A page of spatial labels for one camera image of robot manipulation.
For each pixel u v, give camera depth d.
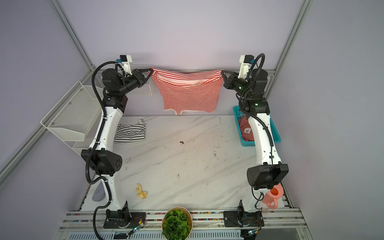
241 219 0.67
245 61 0.57
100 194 0.80
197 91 0.86
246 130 1.04
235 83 0.60
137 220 0.73
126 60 0.64
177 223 0.63
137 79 0.64
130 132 1.07
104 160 0.52
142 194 0.79
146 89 0.86
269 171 0.44
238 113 1.07
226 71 0.63
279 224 0.75
